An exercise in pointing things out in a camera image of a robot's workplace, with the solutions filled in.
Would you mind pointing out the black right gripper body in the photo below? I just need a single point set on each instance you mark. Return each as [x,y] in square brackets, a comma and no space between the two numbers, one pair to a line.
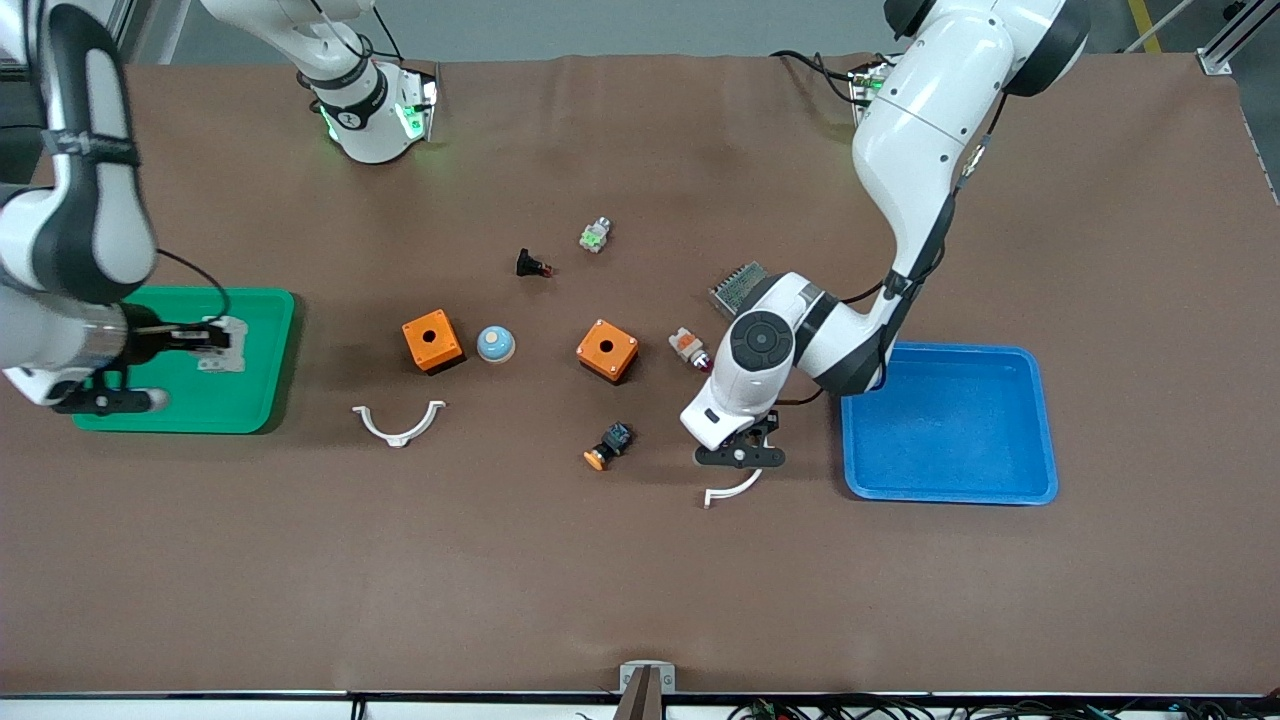
[150,339]

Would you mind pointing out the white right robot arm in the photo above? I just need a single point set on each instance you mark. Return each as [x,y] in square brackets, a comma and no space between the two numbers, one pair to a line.
[90,150]

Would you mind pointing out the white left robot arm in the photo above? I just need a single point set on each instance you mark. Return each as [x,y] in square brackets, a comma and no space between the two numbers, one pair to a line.
[920,130]

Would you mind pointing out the white half-round pipe clamp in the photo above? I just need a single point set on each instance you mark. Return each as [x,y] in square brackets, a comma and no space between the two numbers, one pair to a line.
[398,433]
[735,491]

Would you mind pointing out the green plastic tray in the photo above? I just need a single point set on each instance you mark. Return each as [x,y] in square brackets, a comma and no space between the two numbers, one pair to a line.
[260,390]

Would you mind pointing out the grey perforated metal power supply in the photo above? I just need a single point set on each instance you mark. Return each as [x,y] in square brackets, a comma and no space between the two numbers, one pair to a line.
[735,288]

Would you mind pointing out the yellow mushroom push button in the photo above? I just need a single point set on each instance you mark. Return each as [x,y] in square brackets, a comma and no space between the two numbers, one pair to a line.
[606,448]

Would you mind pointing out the orange button box black base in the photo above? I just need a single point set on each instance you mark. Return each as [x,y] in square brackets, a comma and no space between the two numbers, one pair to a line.
[606,350]
[428,340]

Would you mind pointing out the brown table mat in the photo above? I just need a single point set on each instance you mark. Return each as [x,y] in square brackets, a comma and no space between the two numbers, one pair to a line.
[640,580]

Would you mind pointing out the blue plastic tray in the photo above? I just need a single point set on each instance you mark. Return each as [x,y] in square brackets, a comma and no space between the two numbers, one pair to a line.
[950,420]

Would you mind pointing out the blue dome button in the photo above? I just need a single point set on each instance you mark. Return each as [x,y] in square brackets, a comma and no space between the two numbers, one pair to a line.
[496,345]

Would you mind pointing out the black push button red tip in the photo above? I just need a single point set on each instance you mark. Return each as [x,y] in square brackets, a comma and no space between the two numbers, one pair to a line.
[530,264]

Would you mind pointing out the orange and white switch module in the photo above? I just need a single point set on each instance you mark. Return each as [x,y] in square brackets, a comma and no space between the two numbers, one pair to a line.
[688,346]

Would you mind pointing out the green and white switch module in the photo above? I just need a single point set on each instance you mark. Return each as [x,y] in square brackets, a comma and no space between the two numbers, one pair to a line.
[595,236]

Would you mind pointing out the grey metal bracket with post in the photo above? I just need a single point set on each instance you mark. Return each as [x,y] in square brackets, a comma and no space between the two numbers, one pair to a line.
[645,690]

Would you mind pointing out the aluminium profile frame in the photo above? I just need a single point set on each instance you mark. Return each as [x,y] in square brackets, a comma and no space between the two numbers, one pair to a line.
[1235,35]

